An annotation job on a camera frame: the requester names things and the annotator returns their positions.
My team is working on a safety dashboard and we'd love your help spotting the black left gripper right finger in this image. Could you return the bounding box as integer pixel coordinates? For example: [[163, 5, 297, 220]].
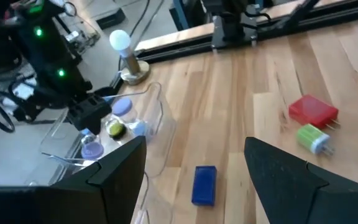
[[243, 136, 358, 224]]

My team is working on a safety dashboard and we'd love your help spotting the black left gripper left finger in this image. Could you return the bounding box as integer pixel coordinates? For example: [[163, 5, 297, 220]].
[[0, 135, 147, 224]]

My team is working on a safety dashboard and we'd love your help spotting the black capped yellow sand hourglass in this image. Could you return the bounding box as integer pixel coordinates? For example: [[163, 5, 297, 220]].
[[104, 119, 127, 139]]

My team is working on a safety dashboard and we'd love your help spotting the red wall charger with prongs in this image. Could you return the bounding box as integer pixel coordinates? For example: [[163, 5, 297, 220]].
[[288, 94, 341, 130]]

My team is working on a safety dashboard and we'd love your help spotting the blue rectangular case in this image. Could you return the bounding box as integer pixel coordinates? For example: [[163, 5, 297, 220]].
[[191, 165, 218, 207]]

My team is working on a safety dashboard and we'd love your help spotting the green and white charger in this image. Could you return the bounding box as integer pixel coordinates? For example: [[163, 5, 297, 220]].
[[296, 123, 336, 156]]

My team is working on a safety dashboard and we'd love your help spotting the white bulb lamp wooden base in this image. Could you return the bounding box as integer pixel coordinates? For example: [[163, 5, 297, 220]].
[[109, 29, 151, 86]]

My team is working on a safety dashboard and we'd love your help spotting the blue grey metal table frame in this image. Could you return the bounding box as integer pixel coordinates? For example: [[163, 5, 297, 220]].
[[168, 0, 204, 32]]

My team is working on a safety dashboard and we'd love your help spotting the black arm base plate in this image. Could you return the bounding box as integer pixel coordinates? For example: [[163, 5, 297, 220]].
[[210, 14, 259, 50]]

